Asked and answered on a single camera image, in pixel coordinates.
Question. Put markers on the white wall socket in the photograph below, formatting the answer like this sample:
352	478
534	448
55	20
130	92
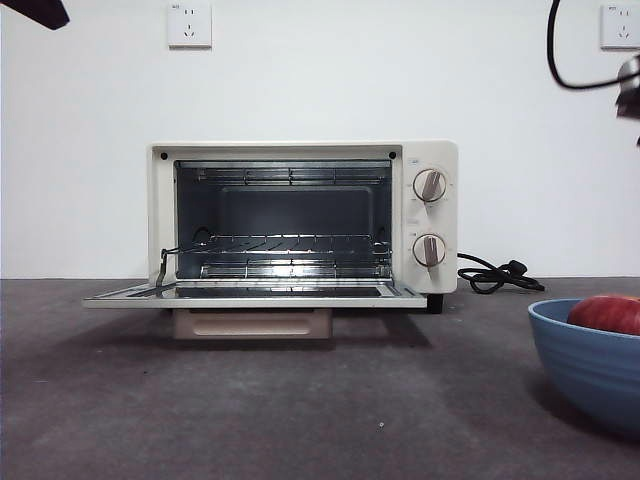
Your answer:
621	27
189	25

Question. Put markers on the blue bowl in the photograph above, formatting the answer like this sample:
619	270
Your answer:
590	380

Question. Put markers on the red apple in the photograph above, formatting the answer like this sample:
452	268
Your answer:
605	312

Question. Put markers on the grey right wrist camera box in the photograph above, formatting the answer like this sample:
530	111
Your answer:
631	75

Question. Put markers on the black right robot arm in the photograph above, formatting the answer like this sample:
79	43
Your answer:
629	106

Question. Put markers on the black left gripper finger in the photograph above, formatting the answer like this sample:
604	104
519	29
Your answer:
35	12

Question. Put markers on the cream toaster oven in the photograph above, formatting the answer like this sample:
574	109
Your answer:
430	150

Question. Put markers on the beige oven knob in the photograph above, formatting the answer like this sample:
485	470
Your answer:
429	249
430	185

